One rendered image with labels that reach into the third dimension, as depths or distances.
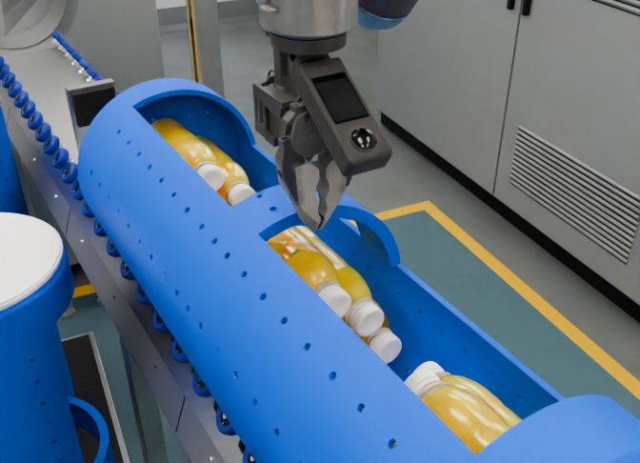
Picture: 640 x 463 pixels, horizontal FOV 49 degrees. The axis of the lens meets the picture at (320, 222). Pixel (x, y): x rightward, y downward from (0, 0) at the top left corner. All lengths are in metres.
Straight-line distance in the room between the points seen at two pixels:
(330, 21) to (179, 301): 0.36
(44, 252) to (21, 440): 0.28
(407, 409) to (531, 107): 2.36
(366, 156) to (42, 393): 0.70
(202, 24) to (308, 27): 1.18
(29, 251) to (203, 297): 0.43
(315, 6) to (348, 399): 0.33
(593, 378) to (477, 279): 0.60
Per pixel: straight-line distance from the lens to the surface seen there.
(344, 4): 0.64
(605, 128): 2.60
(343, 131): 0.62
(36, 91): 2.05
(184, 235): 0.83
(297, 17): 0.63
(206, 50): 1.82
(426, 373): 0.68
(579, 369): 2.51
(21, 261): 1.12
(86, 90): 1.59
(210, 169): 1.02
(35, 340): 1.10
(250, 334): 0.70
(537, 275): 2.88
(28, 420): 1.17
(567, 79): 2.71
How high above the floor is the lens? 1.63
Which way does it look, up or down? 32 degrees down
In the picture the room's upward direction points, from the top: straight up
